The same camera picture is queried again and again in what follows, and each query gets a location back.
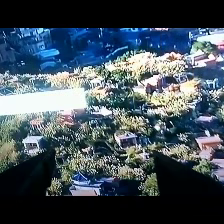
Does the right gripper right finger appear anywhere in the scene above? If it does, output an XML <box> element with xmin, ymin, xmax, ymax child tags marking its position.
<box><xmin>153</xmin><ymin>151</ymin><xmax>224</xmax><ymax>197</ymax></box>

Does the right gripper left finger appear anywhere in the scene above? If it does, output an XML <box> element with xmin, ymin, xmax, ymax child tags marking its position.
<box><xmin>0</xmin><ymin>148</ymin><xmax>57</xmax><ymax>197</ymax></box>

